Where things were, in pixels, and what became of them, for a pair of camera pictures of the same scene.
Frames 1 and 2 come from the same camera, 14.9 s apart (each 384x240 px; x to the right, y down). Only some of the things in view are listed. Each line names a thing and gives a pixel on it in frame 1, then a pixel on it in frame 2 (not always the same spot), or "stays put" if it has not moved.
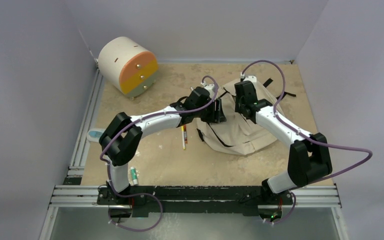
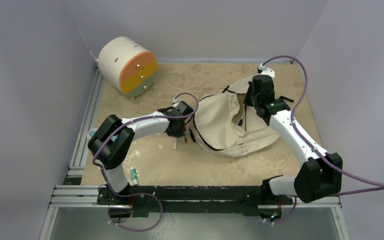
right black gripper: [237, 108] -> [247, 100]
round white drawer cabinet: [127, 66] stays put
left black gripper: [216, 113] -> [178, 133]
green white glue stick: [134, 175] stays put
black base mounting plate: [194, 199] stays put
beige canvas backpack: [237, 135] stays put
